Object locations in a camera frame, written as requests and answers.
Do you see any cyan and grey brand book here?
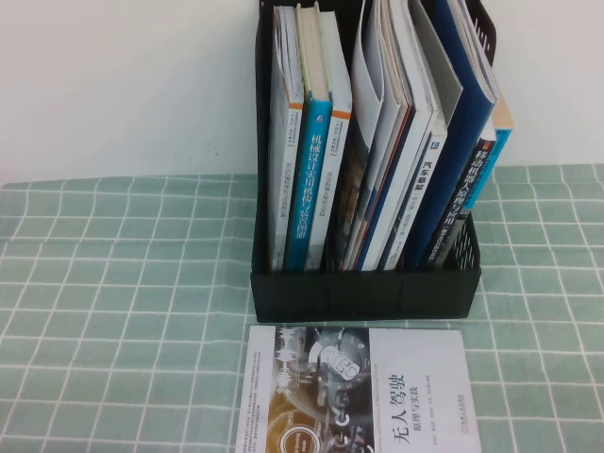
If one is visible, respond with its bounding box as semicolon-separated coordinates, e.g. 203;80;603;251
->
461;93;515;214

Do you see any blue spine mechanism book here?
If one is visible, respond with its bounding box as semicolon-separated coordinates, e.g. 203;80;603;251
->
281;2;335;273

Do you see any thin white orange-band book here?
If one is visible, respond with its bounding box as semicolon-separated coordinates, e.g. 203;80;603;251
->
267;5;306;273

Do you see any thick white orange-band book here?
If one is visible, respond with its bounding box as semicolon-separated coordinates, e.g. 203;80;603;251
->
304;9;354;273

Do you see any black plastic book holder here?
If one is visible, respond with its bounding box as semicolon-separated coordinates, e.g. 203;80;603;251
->
248;0;496;325

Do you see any white car suspension book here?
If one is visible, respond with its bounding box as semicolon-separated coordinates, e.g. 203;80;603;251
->
382;120;448;271

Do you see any black spine mobile robot book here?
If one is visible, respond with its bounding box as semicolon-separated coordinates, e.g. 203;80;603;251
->
419;125;497;270

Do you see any white self-driving book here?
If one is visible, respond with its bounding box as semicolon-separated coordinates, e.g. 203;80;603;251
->
234;324;483;453

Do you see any white magazine with red edge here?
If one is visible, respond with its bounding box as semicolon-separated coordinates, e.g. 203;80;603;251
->
340;0;416;271

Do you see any stack of white magazines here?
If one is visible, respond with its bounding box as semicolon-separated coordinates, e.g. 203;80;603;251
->
353;0;443;273

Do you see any dark blue cover booklet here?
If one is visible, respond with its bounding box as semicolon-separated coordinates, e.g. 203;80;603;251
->
405;0;499;270

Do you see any green checked tablecloth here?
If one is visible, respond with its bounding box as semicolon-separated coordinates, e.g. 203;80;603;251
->
0;163;604;453

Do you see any grey thin booklet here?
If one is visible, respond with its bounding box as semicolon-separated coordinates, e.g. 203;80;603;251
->
414;0;464;136

